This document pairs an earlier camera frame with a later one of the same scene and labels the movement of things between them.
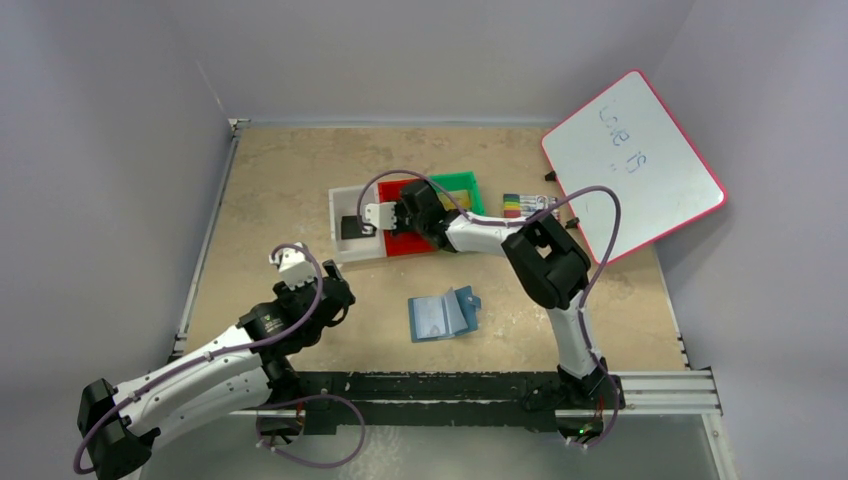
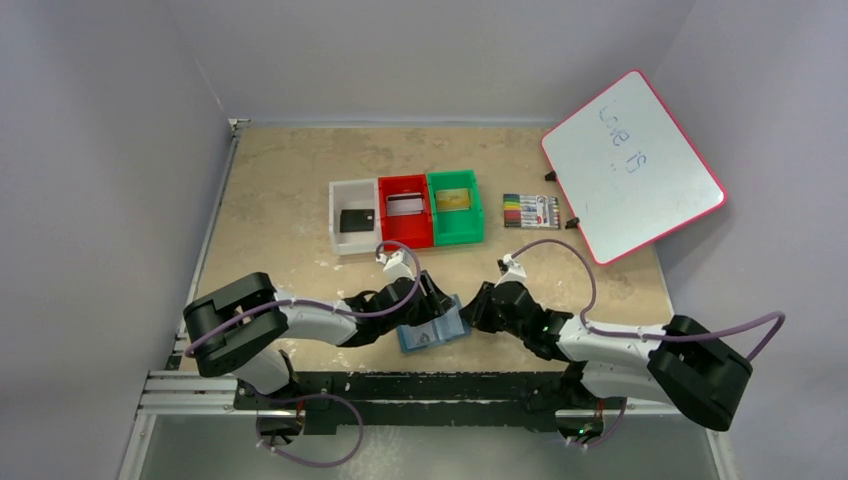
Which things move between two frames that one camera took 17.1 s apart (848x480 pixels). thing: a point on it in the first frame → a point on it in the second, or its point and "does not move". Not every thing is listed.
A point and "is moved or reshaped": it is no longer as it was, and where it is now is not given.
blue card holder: x=442 y=316 is moved or reshaped
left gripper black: x=329 y=283 → x=429 y=302
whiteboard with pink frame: x=627 y=140 does not move
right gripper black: x=399 y=216 → x=486 y=307
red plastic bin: x=401 y=243 does not move
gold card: x=461 y=198 does not move
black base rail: x=450 y=399 does not move
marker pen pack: x=522 y=205 does not move
